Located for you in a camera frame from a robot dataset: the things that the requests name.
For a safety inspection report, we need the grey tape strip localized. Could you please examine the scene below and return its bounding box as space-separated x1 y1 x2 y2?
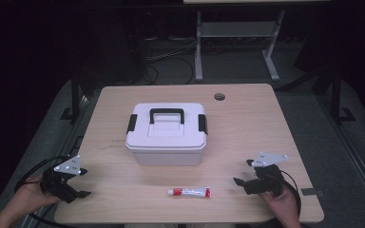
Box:
299 187 325 198

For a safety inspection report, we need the white red ointment tube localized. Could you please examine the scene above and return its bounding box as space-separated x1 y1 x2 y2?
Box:
166 186 213 200

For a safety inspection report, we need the bundle of floor cables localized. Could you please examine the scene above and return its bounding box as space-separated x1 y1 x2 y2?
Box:
144 36 198 86

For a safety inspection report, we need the person's right hand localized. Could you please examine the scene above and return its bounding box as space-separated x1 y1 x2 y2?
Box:
259 186 299 220

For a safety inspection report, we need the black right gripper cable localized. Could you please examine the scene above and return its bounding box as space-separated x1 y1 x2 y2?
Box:
279 169 302 220

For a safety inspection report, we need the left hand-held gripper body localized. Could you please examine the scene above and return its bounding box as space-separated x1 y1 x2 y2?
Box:
40 154 83 204

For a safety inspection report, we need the white box lid black handle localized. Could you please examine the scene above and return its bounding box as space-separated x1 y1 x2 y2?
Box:
125 102 209 152

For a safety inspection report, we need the white metal desk frame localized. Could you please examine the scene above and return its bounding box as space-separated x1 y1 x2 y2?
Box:
194 9 287 83

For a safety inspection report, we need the person's left hand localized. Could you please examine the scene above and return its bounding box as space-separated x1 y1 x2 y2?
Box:
20 175 63 212

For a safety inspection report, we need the aluminium floor rail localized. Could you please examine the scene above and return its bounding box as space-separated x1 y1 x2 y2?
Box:
317 93 365 212

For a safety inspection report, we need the white storage box body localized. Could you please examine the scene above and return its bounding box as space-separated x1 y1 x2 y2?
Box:
132 147 204 167

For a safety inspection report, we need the black stand post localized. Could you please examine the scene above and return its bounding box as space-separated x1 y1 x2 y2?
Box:
329 67 357 125
60 67 83 123

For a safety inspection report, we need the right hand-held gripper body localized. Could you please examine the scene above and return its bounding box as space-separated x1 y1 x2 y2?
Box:
242 151 290 198

